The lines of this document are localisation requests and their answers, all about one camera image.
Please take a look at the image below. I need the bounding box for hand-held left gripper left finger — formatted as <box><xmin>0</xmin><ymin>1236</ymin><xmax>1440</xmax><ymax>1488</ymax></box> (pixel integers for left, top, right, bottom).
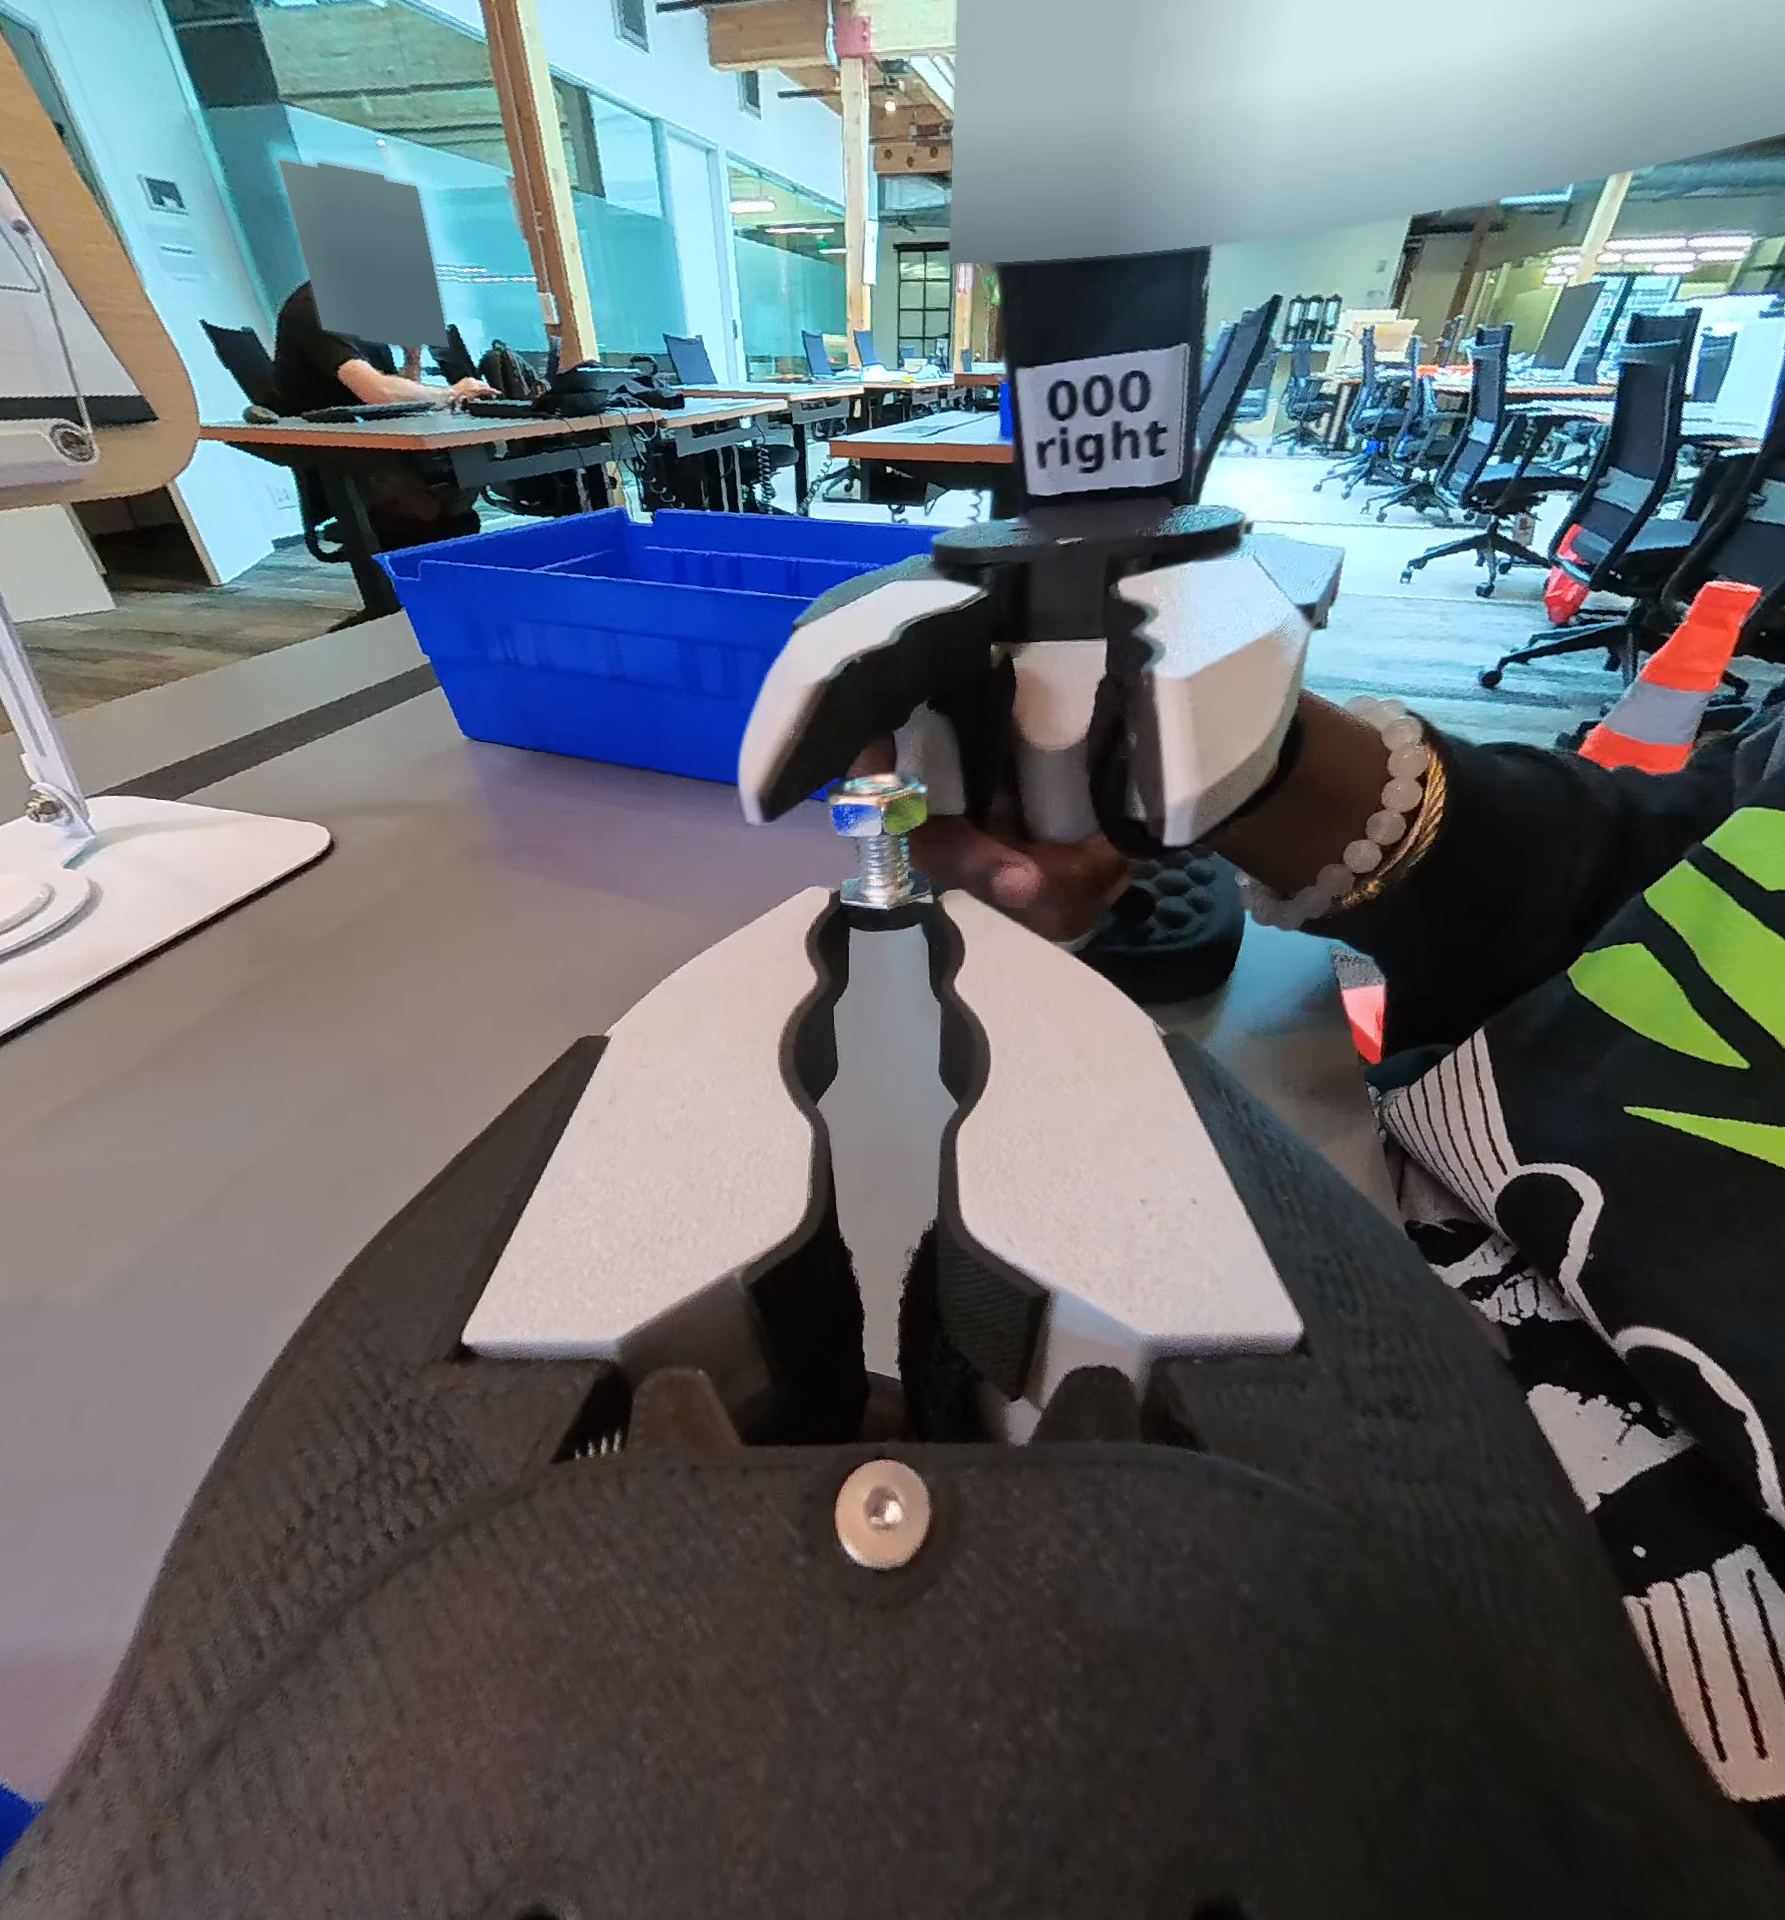
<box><xmin>463</xmin><ymin>888</ymin><xmax>849</xmax><ymax>1366</ymax></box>

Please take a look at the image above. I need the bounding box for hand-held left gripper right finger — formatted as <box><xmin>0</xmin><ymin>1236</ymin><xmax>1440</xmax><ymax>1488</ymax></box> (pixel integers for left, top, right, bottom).
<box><xmin>925</xmin><ymin>887</ymin><xmax>1307</xmax><ymax>1408</ymax></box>

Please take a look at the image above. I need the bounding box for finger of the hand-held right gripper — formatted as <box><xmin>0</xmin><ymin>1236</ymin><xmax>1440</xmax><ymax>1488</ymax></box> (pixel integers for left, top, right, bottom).
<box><xmin>736</xmin><ymin>578</ymin><xmax>990</xmax><ymax>828</ymax></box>
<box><xmin>1113</xmin><ymin>557</ymin><xmax>1313</xmax><ymax>850</ymax></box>

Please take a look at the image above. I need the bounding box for short silver bolt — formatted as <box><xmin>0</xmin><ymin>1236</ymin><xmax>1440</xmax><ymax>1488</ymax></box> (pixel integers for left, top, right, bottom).
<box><xmin>837</xmin><ymin>777</ymin><xmax>935</xmax><ymax>912</ymax></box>

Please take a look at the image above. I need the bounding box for person's right forearm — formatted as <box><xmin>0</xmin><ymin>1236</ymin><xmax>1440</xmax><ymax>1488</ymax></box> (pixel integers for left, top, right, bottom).
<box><xmin>1319</xmin><ymin>705</ymin><xmax>1781</xmax><ymax>1053</ymax></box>

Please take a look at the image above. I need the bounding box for person's right hand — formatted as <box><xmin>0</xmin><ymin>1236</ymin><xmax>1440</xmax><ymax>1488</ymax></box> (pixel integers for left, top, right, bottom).
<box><xmin>919</xmin><ymin>697</ymin><xmax>1412</xmax><ymax>948</ymax></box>

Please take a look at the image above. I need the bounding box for wooden office desk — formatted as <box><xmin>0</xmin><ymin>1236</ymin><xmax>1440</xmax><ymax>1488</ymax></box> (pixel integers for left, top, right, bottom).
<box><xmin>200</xmin><ymin>398</ymin><xmax>791</xmax><ymax>621</ymax></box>
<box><xmin>829</xmin><ymin>413</ymin><xmax>1016</xmax><ymax>509</ymax></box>

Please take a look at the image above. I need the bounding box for gold bangle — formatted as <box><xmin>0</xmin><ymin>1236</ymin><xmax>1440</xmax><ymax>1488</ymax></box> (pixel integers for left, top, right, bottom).
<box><xmin>1341</xmin><ymin>743</ymin><xmax>1452</xmax><ymax>912</ymax></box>

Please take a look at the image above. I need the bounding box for black honeycomb wrist pad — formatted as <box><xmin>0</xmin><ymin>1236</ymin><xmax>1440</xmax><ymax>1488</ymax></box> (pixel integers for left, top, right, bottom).
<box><xmin>1089</xmin><ymin>847</ymin><xmax>1248</xmax><ymax>1003</ymax></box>

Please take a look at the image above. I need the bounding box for row of black office chairs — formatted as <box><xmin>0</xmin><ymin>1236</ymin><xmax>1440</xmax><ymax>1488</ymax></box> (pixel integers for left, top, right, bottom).
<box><xmin>1205</xmin><ymin>291</ymin><xmax>1785</xmax><ymax>707</ymax></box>

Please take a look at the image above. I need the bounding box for white document stand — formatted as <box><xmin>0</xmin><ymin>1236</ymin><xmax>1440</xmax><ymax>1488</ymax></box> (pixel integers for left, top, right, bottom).
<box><xmin>0</xmin><ymin>434</ymin><xmax>332</xmax><ymax>1078</ymax></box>

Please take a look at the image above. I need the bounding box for black office chair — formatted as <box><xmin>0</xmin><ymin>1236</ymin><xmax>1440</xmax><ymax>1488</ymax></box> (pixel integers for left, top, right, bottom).
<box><xmin>203</xmin><ymin>320</ymin><xmax>347</xmax><ymax>563</ymax></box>

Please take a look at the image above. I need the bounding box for instruction sign board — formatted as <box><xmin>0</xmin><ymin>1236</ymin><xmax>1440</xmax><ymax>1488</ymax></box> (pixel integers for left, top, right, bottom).
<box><xmin>0</xmin><ymin>0</ymin><xmax>205</xmax><ymax>509</ymax></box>

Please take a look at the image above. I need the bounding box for printed instruction sheet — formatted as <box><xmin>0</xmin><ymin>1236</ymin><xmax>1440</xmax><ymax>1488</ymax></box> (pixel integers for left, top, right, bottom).
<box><xmin>0</xmin><ymin>52</ymin><xmax>162</xmax><ymax>434</ymax></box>

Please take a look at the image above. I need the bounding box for white bead bracelet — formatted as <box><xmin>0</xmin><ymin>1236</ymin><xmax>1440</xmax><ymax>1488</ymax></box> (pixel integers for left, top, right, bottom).
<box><xmin>1246</xmin><ymin>694</ymin><xmax>1437</xmax><ymax>934</ymax></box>

